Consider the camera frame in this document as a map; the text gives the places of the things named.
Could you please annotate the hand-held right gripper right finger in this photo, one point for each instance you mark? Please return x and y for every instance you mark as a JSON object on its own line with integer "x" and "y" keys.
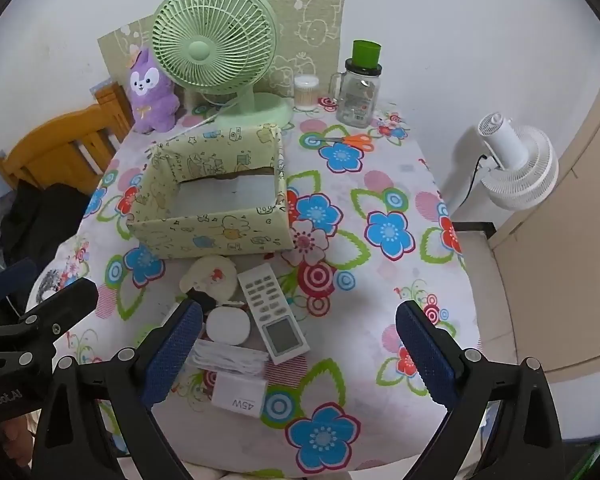
{"x": 425, "y": 355}

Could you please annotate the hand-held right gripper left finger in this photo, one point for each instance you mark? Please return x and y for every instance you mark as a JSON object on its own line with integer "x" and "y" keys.
{"x": 172, "y": 355}

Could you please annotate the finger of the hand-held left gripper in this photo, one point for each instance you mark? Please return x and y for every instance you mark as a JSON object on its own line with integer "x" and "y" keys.
{"x": 10, "y": 277}
{"x": 60, "y": 307}

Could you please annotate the small black object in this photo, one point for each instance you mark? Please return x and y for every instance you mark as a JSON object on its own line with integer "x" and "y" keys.
{"x": 200, "y": 299}

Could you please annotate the white round case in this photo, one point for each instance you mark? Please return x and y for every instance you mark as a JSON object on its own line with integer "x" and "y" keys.
{"x": 228, "y": 326}

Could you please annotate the white charger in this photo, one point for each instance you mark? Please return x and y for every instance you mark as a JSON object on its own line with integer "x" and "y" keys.
{"x": 237, "y": 390}

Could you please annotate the cream round compact case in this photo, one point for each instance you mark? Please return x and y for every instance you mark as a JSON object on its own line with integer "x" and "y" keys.
{"x": 215, "y": 275}

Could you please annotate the white remote control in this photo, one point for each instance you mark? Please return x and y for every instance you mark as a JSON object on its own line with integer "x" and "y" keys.
{"x": 270, "y": 310}

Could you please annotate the yellow patterned storage box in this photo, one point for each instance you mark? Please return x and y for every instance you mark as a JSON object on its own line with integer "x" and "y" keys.
{"x": 205, "y": 237}

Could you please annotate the person's left hand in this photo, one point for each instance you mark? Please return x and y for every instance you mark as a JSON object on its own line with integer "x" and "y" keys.
{"x": 15, "y": 435}

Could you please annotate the white printed cloth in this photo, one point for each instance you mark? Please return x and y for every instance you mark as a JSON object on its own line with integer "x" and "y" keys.
{"x": 55, "y": 280}

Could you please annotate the black clothing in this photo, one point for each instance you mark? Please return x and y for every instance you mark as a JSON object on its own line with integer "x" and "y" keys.
{"x": 40, "y": 220}

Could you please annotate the floral tablecloth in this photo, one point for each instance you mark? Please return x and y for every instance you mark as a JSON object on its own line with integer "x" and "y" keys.
{"x": 380, "y": 270}

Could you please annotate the wooden chair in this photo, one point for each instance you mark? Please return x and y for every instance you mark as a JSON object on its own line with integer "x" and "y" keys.
{"x": 55, "y": 140}

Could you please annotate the beige door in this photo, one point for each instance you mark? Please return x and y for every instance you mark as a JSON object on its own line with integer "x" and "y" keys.
{"x": 570, "y": 260}

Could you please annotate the white clip fan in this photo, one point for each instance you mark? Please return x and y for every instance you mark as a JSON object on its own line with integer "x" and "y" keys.
{"x": 525, "y": 165}

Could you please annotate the purple plush toy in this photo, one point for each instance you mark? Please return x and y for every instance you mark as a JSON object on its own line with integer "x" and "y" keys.
{"x": 147, "y": 95}

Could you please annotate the glass jar with green lid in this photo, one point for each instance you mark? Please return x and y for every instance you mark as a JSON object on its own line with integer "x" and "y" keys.
{"x": 357, "y": 100}

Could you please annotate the cotton swab container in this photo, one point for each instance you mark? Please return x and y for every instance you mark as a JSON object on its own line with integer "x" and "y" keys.
{"x": 306, "y": 94}

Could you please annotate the green desk fan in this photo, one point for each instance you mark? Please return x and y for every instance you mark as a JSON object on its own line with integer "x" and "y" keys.
{"x": 205, "y": 50}

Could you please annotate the beige cartoon wall sheet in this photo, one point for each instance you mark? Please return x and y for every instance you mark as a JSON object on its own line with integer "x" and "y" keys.
{"x": 310, "y": 25}

